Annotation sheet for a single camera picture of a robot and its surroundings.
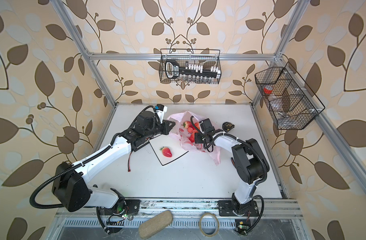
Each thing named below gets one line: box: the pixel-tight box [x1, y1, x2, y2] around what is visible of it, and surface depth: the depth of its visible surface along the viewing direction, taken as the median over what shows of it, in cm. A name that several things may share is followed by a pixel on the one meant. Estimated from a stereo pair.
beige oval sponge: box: [138, 210, 173, 239], surface depth 69 cm
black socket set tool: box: [165, 59, 221, 80], surface depth 84 cm
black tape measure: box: [222, 121, 235, 133], surface depth 107 cm
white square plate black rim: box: [148, 132, 189, 166], surface depth 93 cm
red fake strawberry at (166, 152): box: [159, 146, 173, 158], surface depth 92 cm
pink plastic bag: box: [166, 111, 221, 165], surface depth 81 cm
